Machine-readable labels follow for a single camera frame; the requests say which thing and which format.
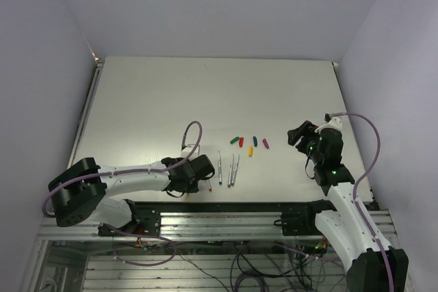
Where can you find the aluminium frame rail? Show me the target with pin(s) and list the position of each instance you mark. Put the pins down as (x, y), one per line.
(181, 227)

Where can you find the magenta pen cap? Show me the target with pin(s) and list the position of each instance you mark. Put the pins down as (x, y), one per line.
(265, 143)

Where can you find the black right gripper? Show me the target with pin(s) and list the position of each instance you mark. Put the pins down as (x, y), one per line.
(306, 131)

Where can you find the white pen, magenta end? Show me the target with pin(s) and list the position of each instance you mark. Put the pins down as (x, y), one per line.
(231, 169)

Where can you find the green pen cap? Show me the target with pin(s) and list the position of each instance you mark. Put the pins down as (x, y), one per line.
(234, 140)

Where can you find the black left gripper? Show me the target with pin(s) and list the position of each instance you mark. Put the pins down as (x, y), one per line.
(193, 187)

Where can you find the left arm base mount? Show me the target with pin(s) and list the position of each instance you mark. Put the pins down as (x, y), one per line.
(145, 222)

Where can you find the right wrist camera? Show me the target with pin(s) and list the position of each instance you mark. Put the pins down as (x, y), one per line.
(334, 123)

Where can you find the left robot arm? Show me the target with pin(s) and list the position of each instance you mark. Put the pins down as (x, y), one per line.
(88, 191)

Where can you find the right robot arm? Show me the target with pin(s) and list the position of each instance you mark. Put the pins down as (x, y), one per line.
(370, 261)

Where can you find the white pen, green end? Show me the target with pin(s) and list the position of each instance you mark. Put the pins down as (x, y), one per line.
(235, 166)

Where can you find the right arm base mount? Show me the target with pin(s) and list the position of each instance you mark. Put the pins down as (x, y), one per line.
(298, 218)

